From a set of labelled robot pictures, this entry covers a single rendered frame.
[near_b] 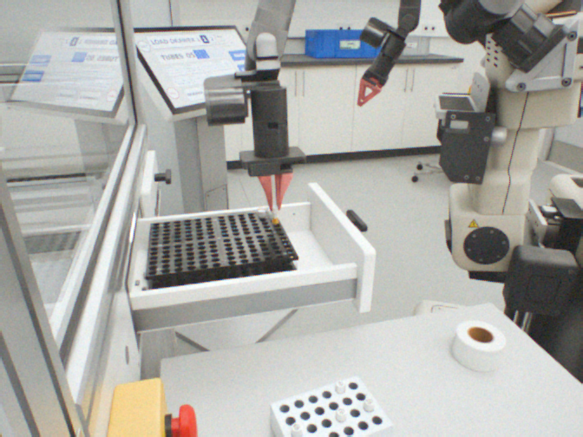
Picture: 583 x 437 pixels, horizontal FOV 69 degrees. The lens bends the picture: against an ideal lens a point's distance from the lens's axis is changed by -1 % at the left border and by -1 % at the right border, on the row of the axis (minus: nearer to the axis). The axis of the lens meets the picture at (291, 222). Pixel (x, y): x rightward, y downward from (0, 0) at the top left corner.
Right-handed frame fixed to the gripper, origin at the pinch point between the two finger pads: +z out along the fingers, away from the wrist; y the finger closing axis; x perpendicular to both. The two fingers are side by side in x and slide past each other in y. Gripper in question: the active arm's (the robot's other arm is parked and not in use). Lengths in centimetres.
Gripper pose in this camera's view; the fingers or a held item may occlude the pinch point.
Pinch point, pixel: (274, 205)
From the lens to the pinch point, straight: 74.0
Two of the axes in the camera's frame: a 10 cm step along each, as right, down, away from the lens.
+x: -2.2, -4.0, 8.9
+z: 0.3, 9.1, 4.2
